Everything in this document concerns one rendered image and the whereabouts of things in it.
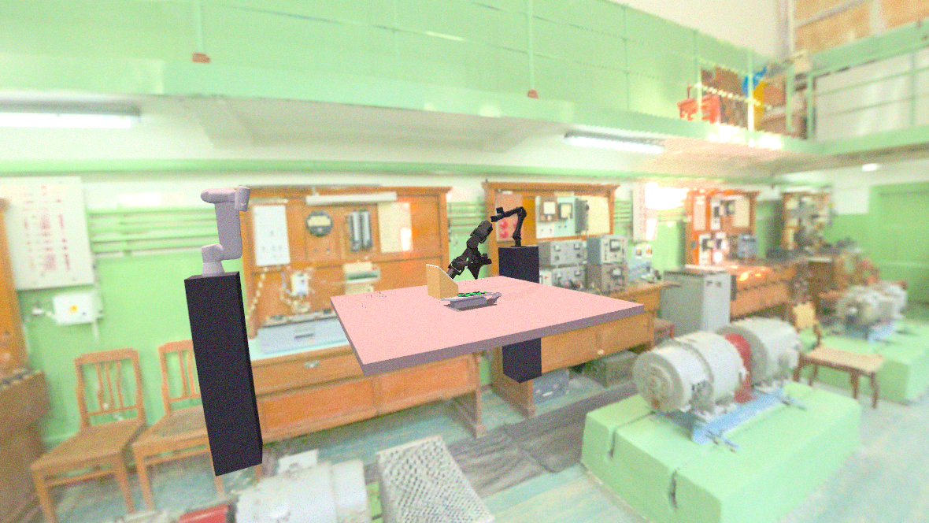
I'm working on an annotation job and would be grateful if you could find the white switch panel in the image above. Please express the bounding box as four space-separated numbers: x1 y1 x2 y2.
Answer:
441 291 497 309

